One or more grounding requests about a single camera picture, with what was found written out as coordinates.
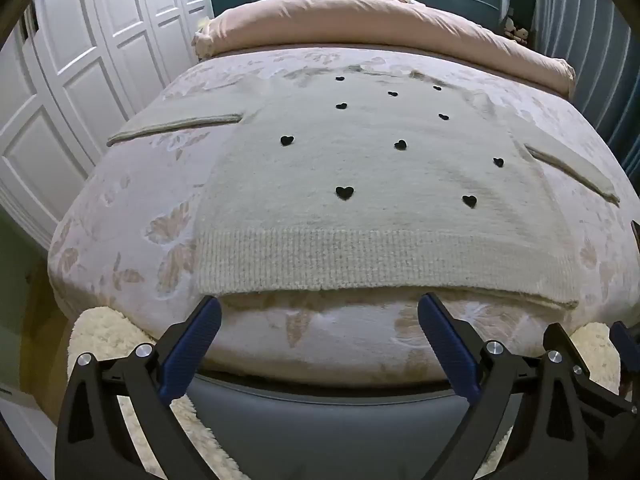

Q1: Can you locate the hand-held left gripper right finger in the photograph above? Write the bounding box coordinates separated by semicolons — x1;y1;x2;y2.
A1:
418;292;598;480

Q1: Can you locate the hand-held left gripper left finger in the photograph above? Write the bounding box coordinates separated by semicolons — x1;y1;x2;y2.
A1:
54;295;223;480

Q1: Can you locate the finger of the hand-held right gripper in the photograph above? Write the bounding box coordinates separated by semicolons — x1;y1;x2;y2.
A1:
570;321;640;466

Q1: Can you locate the cream sweater with black hearts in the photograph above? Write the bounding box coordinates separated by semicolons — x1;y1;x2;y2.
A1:
106;62;621;311

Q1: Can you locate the cream fluffy rug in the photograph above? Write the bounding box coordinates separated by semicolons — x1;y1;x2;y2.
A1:
67;306;622;480

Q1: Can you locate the bed with floral cover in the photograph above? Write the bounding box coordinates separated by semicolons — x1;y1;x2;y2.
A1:
47;47;640;392

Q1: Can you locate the white panelled wardrobe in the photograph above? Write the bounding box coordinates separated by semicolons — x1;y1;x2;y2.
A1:
0;0;216;253

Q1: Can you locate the blue-grey curtain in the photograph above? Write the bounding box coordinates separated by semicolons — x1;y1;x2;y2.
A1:
532;0;640;173

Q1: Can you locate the small plush toy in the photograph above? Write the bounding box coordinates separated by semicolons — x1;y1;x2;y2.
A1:
501;15;532;45

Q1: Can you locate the pink duvet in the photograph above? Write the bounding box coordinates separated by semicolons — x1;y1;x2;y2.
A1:
191;0;577;99

